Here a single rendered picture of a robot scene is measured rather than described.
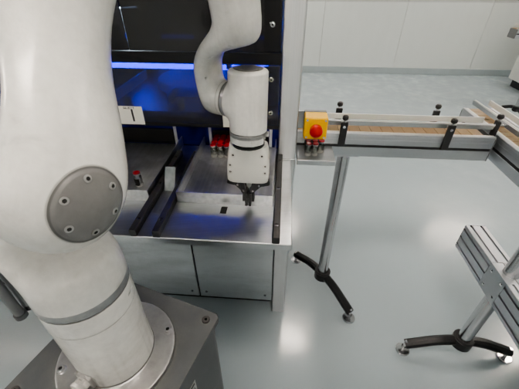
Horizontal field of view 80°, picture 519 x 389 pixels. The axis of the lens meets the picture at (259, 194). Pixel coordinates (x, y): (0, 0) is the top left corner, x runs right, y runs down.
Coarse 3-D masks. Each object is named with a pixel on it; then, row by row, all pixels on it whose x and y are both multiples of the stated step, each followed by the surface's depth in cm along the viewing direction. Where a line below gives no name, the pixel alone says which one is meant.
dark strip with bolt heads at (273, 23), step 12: (264, 0) 78; (276, 0) 77; (264, 12) 79; (276, 12) 79; (264, 24) 81; (276, 24) 81; (264, 36) 83; (276, 36) 82; (264, 48) 84; (276, 48) 84
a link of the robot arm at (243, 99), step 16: (240, 80) 59; (256, 80) 60; (224, 96) 64; (240, 96) 61; (256, 96) 61; (224, 112) 66; (240, 112) 63; (256, 112) 63; (240, 128) 65; (256, 128) 65
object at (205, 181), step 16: (192, 160) 96; (208, 160) 103; (224, 160) 103; (272, 160) 103; (192, 176) 95; (208, 176) 95; (224, 176) 95; (272, 176) 95; (176, 192) 82; (192, 192) 82; (208, 192) 82; (224, 192) 88; (240, 192) 88; (256, 192) 88; (272, 192) 82
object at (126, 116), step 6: (120, 108) 97; (126, 108) 97; (132, 108) 97; (138, 108) 97; (120, 114) 98; (126, 114) 98; (138, 114) 98; (126, 120) 100; (132, 120) 99; (138, 120) 99
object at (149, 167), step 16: (128, 144) 112; (144, 144) 112; (160, 144) 112; (176, 144) 105; (128, 160) 103; (144, 160) 103; (160, 160) 103; (128, 176) 95; (144, 176) 95; (160, 176) 91; (128, 192) 84; (144, 192) 83
